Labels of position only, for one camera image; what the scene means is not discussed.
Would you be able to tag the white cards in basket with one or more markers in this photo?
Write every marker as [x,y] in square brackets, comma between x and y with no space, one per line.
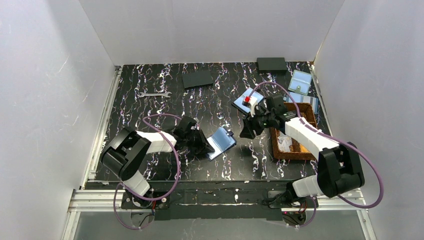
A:
[284,143]

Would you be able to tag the silver open-end wrench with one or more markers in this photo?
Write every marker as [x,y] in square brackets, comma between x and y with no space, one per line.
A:
[165,94]

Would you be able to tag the black box at back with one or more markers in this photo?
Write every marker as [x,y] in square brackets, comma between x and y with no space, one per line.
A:
[271,65]

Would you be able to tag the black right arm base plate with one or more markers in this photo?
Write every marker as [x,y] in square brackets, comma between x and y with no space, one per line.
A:
[277,199]

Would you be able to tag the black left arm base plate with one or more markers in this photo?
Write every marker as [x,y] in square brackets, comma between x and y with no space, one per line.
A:
[131,202]

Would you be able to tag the woven brown basket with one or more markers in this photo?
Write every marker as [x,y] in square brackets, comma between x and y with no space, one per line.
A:
[299,152]

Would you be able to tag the blue striped card holder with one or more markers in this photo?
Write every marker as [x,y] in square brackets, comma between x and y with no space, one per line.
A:
[299,98]

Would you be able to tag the black flat box centre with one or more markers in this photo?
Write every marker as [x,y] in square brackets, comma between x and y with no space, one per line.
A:
[197,79]

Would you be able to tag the light blue snap card holder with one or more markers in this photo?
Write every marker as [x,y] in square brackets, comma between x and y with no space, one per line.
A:
[300,82]

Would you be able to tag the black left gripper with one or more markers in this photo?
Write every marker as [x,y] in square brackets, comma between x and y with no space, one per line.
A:
[197,141]

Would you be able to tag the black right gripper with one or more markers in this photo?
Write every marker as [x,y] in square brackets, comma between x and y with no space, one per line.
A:
[253,122]

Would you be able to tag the open blue card holder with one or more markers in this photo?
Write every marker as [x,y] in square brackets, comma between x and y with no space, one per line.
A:
[239,102]

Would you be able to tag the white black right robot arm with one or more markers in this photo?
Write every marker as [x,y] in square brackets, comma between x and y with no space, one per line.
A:
[339,167]

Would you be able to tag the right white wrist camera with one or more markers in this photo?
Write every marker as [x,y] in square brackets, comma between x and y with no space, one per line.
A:
[250,102]

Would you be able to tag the dark blue card holder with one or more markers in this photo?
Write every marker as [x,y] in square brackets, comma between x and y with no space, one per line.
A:
[221,141]

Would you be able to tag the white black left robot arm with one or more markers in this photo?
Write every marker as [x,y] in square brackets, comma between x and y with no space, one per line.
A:
[124,154]

